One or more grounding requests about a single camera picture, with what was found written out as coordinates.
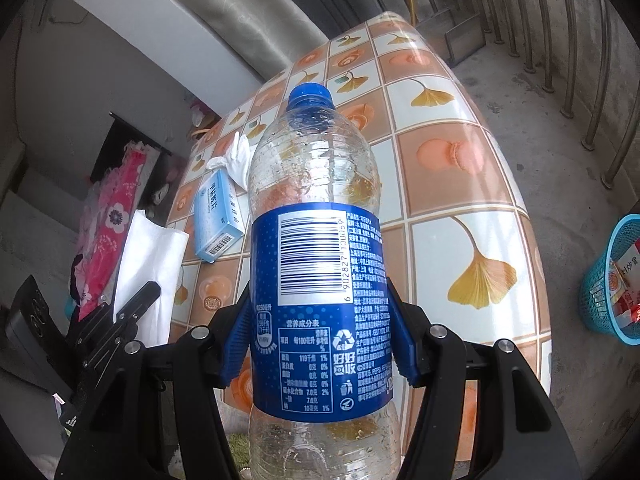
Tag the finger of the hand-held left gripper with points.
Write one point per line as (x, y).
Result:
(115, 325)

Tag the white tissue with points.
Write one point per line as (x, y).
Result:
(235, 160)

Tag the metal window railing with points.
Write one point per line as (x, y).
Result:
(594, 110)

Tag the pink floral blanket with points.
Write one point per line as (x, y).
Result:
(112, 210)

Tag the grey metal dustpan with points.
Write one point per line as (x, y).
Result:
(465, 40)

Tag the clear plastic bottle blue label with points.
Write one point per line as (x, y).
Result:
(320, 260)

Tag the blue plastic basket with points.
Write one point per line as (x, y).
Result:
(597, 300)

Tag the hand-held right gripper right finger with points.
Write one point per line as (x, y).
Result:
(402, 340)

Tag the light blue medicine box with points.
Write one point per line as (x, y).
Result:
(217, 215)

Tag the white paper napkin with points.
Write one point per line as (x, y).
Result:
(150, 250)

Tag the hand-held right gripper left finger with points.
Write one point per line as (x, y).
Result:
(235, 340)

